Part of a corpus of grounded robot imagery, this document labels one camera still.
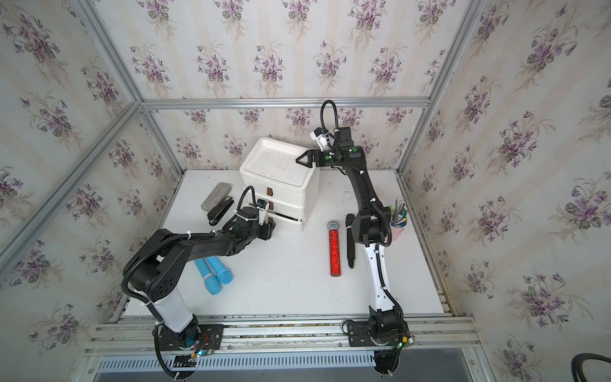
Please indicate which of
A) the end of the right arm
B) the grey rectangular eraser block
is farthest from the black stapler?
the end of the right arm

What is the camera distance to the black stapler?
101 centimetres

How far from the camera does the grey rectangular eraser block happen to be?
105 centimetres
